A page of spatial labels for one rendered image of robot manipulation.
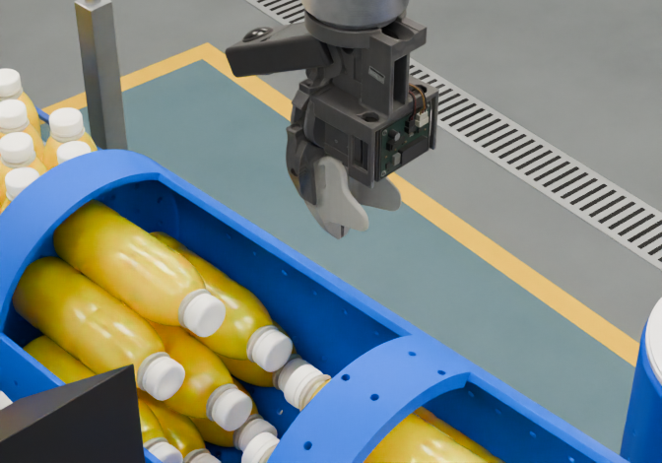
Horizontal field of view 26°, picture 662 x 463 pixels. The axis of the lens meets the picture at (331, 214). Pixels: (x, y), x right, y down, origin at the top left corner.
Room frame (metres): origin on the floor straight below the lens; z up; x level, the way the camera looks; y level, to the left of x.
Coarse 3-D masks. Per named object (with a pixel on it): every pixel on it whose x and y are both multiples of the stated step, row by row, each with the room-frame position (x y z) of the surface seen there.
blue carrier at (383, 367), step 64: (64, 192) 1.10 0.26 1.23; (128, 192) 1.19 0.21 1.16; (192, 192) 1.13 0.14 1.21; (0, 256) 1.05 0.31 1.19; (256, 256) 1.15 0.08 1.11; (0, 320) 1.01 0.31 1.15; (320, 320) 1.08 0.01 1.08; (384, 320) 0.94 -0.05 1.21; (0, 384) 1.01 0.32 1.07; (64, 384) 0.94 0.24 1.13; (384, 384) 0.84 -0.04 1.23; (448, 384) 0.85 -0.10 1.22; (320, 448) 0.79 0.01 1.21; (512, 448) 0.91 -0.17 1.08; (576, 448) 0.79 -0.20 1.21
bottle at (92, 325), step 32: (32, 288) 1.07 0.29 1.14; (64, 288) 1.06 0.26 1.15; (96, 288) 1.06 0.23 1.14; (32, 320) 1.05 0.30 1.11; (64, 320) 1.02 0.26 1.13; (96, 320) 1.01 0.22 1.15; (128, 320) 1.01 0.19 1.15; (96, 352) 0.99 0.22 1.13; (128, 352) 0.98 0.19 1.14; (160, 352) 0.98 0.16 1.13
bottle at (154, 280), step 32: (64, 224) 1.12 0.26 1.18; (96, 224) 1.11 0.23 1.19; (128, 224) 1.11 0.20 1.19; (64, 256) 1.10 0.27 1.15; (96, 256) 1.07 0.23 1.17; (128, 256) 1.06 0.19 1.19; (160, 256) 1.05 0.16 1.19; (128, 288) 1.03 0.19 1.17; (160, 288) 1.02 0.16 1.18; (192, 288) 1.02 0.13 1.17; (160, 320) 1.01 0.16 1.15
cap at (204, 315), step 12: (192, 300) 1.01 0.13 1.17; (204, 300) 1.01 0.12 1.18; (216, 300) 1.01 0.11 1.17; (192, 312) 1.00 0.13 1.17; (204, 312) 1.00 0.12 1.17; (216, 312) 1.01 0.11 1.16; (192, 324) 0.99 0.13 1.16; (204, 324) 0.99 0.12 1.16; (216, 324) 1.00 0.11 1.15; (204, 336) 0.99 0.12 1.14
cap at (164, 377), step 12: (156, 360) 0.97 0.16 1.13; (168, 360) 0.97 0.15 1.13; (156, 372) 0.96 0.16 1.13; (168, 372) 0.96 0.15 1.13; (180, 372) 0.97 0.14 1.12; (144, 384) 0.96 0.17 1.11; (156, 384) 0.95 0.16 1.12; (168, 384) 0.96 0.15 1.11; (180, 384) 0.97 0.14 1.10; (156, 396) 0.95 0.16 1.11; (168, 396) 0.96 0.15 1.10
